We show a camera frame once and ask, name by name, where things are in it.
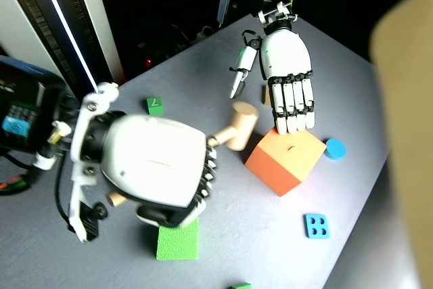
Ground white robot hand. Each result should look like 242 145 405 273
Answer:
97 114 219 229
229 28 317 135

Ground white panel with black strip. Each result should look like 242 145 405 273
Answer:
0 0 124 95

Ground blue cable connector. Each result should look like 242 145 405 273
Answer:
216 0 232 28

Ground wooden mallet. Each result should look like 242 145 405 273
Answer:
108 100 260 208

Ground small green letter cube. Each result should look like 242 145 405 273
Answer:
145 96 165 116

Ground blurred tan panel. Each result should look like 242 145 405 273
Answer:
369 0 433 289

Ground blue square four-hole block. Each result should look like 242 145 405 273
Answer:
303 213 331 240

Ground blue round disc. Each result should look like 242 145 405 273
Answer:
324 137 348 161

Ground large orange cube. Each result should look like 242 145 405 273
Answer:
244 128 328 198

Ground green textured square block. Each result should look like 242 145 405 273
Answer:
155 217 201 262

